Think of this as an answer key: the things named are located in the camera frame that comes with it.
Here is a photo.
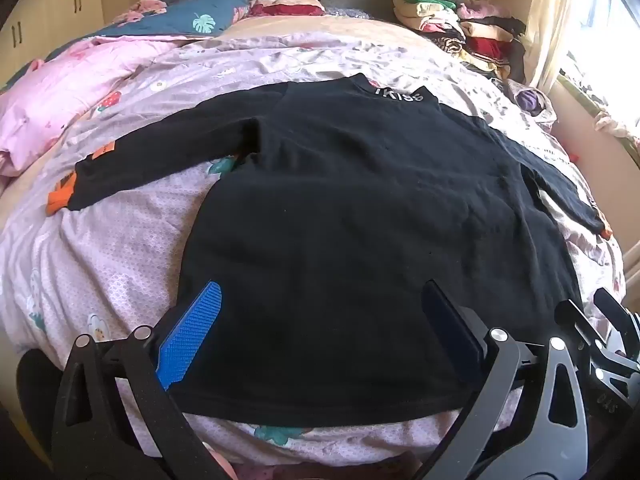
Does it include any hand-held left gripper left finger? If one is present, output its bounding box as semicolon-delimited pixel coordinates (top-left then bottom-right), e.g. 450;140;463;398
50;281;236;480

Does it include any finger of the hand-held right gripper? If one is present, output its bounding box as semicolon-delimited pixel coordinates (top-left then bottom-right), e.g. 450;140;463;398
593;287;638;346
555;300;608;361

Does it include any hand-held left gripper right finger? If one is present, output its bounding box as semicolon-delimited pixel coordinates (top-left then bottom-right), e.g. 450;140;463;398
415;280;591;480

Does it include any black long-sleeved shirt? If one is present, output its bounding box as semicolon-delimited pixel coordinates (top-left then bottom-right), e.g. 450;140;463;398
46;72;614;428

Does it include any pile of folded clothes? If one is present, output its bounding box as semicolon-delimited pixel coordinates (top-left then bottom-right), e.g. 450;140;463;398
392;0;529;83

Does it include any purple strawberry print bed cover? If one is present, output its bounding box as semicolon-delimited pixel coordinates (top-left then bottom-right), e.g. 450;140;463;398
0;35;628;480

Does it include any white floral cloth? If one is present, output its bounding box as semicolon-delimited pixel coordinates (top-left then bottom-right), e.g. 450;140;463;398
504;77;559;132

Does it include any purple crumpled cloth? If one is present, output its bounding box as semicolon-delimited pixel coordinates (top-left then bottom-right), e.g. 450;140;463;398
515;87;547;114

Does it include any pink quilt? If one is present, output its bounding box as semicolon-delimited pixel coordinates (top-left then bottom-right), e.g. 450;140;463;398
0;37;176;178

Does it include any barred window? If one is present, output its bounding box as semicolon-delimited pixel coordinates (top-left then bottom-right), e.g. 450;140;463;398
560;0;640;126

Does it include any cream curtain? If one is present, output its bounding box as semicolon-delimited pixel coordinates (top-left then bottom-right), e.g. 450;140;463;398
522;0;596;92

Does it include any blue leaf print quilt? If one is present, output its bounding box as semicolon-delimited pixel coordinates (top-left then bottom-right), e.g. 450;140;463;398
100;0;251;41

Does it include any beige bed sheet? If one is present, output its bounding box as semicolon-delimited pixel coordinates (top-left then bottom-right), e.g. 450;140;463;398
220;11;426;47

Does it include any red pillow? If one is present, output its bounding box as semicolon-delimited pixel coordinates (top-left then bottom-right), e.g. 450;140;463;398
247;0;326;19

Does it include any cream wardrobe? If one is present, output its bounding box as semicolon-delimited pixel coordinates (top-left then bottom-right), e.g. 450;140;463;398
0;0;107;86

